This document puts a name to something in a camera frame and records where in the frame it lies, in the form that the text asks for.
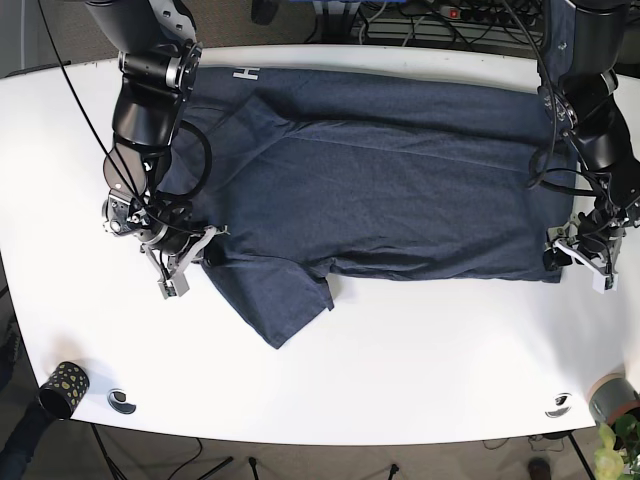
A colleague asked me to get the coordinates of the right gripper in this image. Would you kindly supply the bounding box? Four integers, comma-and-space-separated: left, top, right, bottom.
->
102, 192, 229, 299

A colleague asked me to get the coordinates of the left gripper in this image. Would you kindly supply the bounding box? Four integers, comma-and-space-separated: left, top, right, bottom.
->
543, 200, 639, 293

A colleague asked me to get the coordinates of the dark blue T-shirt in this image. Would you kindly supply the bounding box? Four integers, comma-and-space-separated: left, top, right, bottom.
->
185, 67, 573, 348

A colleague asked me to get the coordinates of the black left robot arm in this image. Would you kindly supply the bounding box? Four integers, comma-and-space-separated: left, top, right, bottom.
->
538, 1, 639, 293

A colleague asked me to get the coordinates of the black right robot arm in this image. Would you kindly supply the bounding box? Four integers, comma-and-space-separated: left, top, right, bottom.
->
86, 0, 220, 298

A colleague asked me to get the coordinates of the grey plant pot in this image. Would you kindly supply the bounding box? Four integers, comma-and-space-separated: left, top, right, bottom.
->
587, 373, 639, 426

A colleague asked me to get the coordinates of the right silver table grommet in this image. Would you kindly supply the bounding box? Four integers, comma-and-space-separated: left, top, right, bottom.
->
544, 392, 573, 419

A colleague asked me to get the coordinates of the silver table grommet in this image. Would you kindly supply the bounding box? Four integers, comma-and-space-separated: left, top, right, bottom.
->
544, 392, 573, 419
107, 389, 137, 415

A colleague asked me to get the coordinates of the left silver table grommet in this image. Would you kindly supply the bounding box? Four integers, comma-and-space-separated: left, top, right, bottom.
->
107, 389, 137, 415

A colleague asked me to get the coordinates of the black gold spotted cup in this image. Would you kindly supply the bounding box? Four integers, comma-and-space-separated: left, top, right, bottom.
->
38, 361, 90, 420

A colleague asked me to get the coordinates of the green potted plant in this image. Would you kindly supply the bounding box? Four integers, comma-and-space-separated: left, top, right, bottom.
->
594, 413, 639, 480

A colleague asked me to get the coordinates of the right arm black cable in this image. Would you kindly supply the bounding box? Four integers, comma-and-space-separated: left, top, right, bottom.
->
37, 0, 214, 236

